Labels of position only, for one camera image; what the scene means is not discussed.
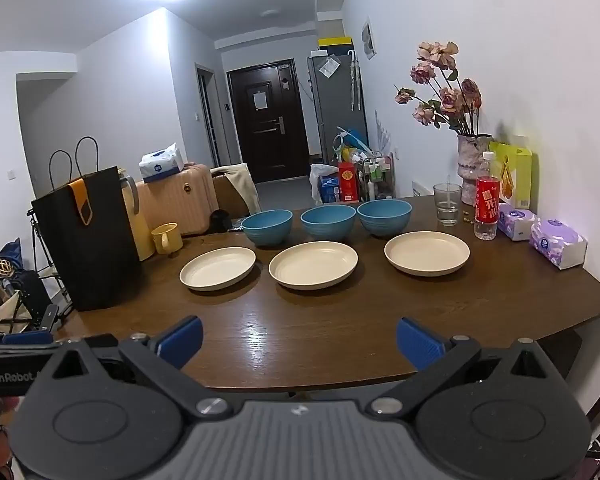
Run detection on blue box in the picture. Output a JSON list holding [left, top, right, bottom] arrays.
[[319, 174, 342, 203]]

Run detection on beige tote bag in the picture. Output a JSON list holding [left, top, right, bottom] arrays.
[[0, 290, 35, 334]]

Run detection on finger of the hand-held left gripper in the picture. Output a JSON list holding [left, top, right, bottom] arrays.
[[1, 331, 56, 346]]

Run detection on beige coat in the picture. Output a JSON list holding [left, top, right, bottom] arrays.
[[212, 162, 262, 216]]

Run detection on wall picture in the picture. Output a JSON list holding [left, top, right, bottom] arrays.
[[361, 17, 378, 61]]

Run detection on colourful bag bundle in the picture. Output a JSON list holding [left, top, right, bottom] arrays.
[[332, 127, 376, 162]]

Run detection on yellow mug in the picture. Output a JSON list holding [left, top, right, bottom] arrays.
[[151, 222, 184, 257]]

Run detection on grey refrigerator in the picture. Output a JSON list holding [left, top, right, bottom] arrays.
[[307, 50, 370, 161]]

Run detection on white folded umbrella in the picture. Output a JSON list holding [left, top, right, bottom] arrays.
[[346, 50, 363, 111]]

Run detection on drinking glass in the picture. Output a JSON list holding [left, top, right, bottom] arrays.
[[433, 183, 463, 227]]

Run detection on wire rack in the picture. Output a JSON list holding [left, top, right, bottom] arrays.
[[357, 151, 397, 201]]

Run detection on black folding trolley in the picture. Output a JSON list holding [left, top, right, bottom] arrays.
[[27, 207, 73, 313]]

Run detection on grey interior door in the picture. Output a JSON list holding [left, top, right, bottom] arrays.
[[195, 62, 231, 168]]

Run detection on black paper bag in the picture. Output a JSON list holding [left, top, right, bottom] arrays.
[[31, 136, 143, 312]]

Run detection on purple tissue pack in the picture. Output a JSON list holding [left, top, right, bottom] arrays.
[[529, 218, 588, 271], [497, 203, 538, 242]]

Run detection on yellow thermos jug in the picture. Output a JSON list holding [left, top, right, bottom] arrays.
[[117, 169, 156, 262]]

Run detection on yellow green box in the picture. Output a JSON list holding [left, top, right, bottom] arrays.
[[489, 135, 533, 210]]

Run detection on white blue tissue pack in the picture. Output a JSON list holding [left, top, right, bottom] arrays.
[[139, 142, 185, 183]]

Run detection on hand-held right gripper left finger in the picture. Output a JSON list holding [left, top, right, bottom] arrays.
[[50, 316, 229, 417]]

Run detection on pink suitcase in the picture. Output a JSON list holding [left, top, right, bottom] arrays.
[[134, 162, 220, 238]]

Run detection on dried pink roses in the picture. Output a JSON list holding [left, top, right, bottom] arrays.
[[394, 41, 482, 137]]

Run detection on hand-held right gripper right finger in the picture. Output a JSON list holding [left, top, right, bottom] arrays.
[[370, 317, 556, 418]]

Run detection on white plastic bag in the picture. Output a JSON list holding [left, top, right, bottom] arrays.
[[308, 162, 340, 203]]

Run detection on blue cloth bag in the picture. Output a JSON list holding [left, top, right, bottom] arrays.
[[0, 237, 22, 281]]

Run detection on blue bowl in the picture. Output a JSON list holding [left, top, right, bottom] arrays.
[[241, 209, 294, 247], [357, 199, 413, 238], [300, 205, 357, 242]]

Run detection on dark brown entrance door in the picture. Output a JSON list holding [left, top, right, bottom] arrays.
[[226, 58, 311, 184]]

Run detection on cream plate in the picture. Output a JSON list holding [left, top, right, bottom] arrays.
[[384, 231, 471, 277], [179, 246, 257, 292], [268, 241, 359, 291]]

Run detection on black backpack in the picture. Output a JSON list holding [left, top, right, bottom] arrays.
[[2, 270, 56, 332]]

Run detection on red label bottle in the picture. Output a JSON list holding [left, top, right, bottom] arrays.
[[474, 151, 502, 241]]

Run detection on pink mottled vase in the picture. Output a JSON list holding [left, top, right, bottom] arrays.
[[456, 133, 493, 206]]

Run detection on red box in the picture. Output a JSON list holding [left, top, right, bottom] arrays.
[[337, 161, 360, 202]]

